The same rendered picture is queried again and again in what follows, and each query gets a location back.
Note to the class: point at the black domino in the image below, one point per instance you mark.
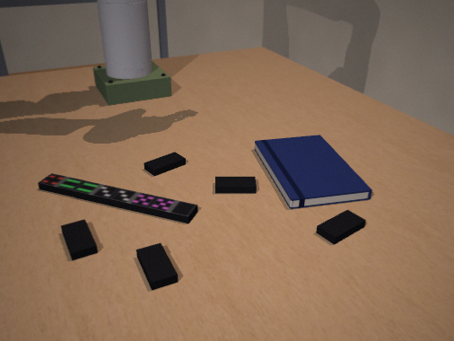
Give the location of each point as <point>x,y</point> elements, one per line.
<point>60,184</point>
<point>165,163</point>
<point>79,240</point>
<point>157,267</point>
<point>95,192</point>
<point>131,200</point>
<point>172,209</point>
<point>235,185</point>
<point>340,226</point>

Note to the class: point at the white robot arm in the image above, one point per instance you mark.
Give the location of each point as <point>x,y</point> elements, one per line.
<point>125,38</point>

